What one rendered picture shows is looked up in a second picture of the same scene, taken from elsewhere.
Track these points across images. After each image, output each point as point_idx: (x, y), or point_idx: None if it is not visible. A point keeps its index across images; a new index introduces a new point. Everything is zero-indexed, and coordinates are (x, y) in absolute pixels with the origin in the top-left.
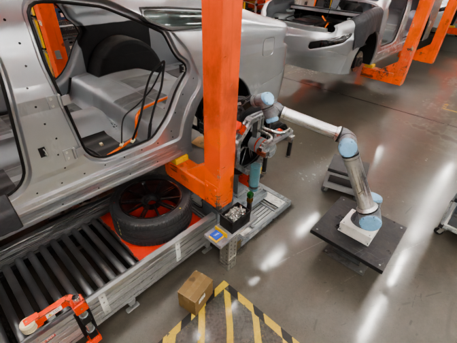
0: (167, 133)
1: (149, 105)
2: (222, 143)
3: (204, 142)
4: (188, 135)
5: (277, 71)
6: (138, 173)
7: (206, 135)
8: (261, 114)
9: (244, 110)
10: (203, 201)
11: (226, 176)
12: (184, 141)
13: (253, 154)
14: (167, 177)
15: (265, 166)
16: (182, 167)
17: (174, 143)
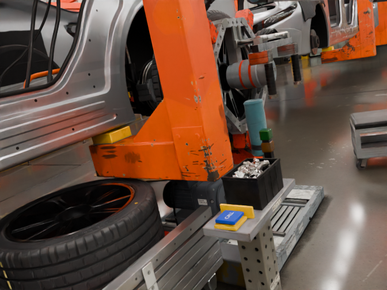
0: (83, 77)
1: (47, 72)
2: (188, 19)
3: (152, 41)
4: (121, 86)
5: (229, 15)
6: (35, 148)
7: (152, 21)
8: (234, 18)
9: (206, 0)
10: (178, 215)
11: (211, 102)
12: (117, 96)
13: (238, 112)
14: (101, 181)
15: (273, 81)
16: (124, 142)
17: (99, 97)
